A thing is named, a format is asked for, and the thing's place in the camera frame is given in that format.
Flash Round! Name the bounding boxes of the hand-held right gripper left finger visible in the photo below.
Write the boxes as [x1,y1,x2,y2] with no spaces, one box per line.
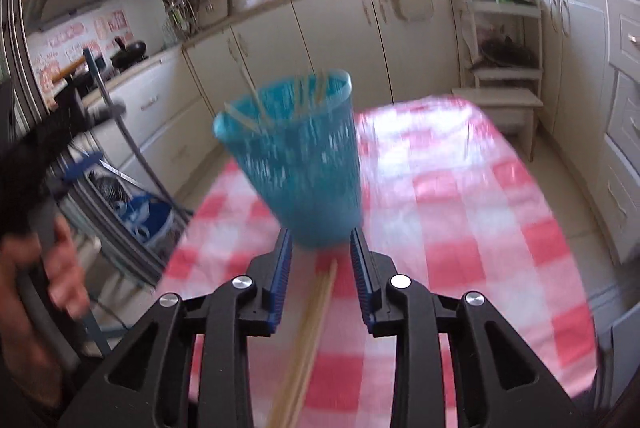
[57,228,293,428]

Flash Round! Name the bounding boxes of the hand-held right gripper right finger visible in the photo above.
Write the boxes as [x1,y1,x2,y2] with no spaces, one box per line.
[350,227,586,428]

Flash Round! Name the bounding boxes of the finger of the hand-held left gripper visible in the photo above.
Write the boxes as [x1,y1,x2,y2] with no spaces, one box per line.
[62,155,106,184]

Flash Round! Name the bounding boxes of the bundle of wooden chopsticks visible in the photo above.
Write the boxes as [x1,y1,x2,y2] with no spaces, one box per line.
[265,258,338,428]

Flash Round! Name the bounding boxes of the blue perforated plastic cup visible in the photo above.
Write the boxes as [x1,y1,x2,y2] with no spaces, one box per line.
[212,68,363,249]

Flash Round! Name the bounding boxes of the person's left hand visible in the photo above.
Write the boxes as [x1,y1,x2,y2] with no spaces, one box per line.
[0,213,93,409]

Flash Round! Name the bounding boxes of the red white checkered tablecloth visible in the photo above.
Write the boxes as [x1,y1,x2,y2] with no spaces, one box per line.
[160,93,601,428]

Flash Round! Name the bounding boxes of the black wok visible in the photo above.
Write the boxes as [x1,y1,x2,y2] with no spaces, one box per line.
[110,37,148,69]

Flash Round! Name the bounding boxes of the white step shelf rack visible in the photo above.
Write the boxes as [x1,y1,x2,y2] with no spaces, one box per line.
[452,0,545,159]

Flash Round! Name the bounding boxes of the cream kitchen base cabinets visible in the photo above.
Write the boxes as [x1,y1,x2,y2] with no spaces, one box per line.
[82,0,640,264]

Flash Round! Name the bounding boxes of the black pan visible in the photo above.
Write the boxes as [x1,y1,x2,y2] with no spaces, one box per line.
[480,36,538,69]

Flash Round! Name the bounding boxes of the blue long-handled dustpan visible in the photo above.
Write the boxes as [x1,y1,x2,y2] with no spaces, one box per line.
[82,48,196,254]

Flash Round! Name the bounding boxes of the orange wooden handle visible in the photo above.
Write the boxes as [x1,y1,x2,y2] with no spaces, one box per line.
[40,57,90,84]

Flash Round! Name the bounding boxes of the wall rack with kitchen utensils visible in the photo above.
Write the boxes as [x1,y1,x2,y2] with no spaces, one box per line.
[160,0,231,52]

